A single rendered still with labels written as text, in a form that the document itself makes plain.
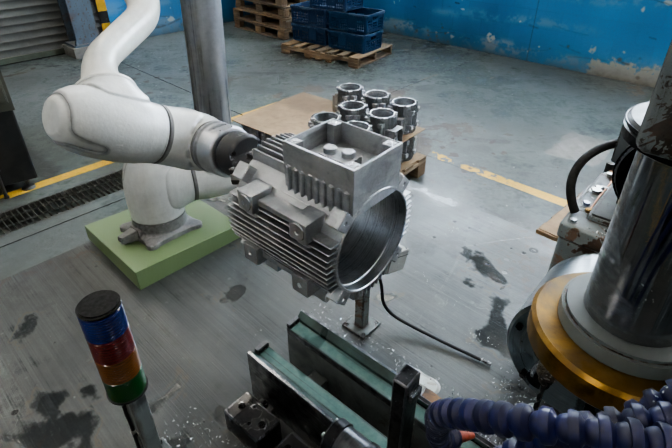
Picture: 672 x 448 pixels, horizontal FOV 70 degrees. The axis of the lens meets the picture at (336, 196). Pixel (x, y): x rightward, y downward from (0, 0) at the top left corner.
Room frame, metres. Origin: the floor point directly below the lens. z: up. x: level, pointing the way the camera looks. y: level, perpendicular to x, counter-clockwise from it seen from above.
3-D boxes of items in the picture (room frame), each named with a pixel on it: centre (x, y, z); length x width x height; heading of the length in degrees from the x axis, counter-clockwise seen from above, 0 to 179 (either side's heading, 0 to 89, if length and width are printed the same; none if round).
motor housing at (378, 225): (0.59, 0.02, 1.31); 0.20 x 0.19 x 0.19; 49
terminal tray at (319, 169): (0.56, -0.01, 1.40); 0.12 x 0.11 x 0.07; 49
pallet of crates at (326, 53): (6.29, -0.01, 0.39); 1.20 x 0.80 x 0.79; 54
